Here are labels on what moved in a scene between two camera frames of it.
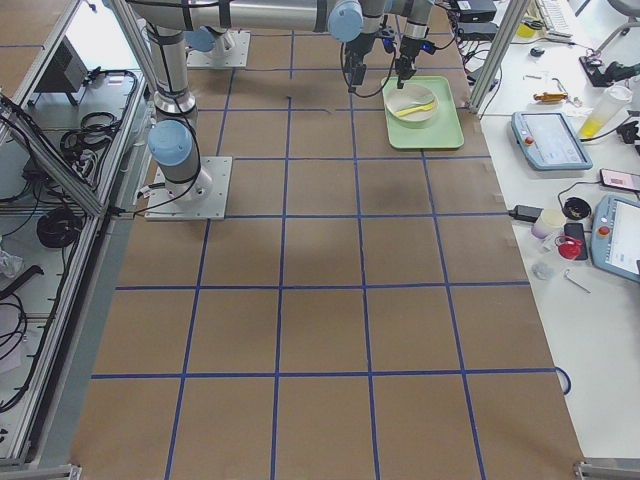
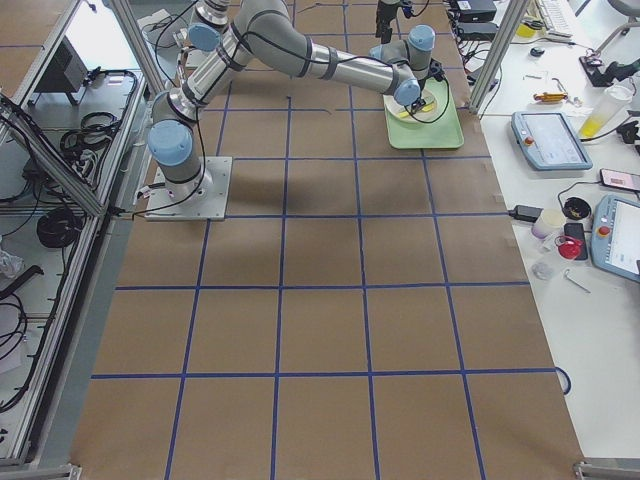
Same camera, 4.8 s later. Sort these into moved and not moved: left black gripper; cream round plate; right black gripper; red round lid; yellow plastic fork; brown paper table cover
Moved: right black gripper; left black gripper
Not moved: yellow plastic fork; red round lid; brown paper table cover; cream round plate
